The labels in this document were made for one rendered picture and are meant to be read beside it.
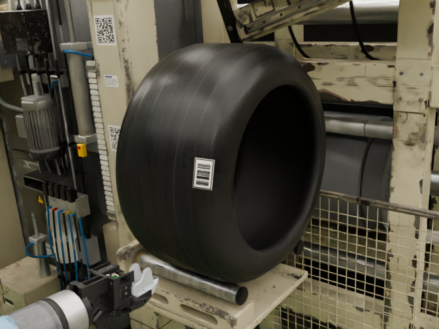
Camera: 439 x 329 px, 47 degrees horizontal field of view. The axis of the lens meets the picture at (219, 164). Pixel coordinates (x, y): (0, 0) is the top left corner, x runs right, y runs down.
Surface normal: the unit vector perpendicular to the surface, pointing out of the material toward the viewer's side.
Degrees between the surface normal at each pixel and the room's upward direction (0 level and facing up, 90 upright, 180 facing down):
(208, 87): 41
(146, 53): 90
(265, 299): 0
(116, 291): 90
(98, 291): 90
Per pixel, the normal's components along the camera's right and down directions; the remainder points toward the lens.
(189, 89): -0.43, -0.54
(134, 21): 0.80, 0.15
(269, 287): -0.06, -0.95
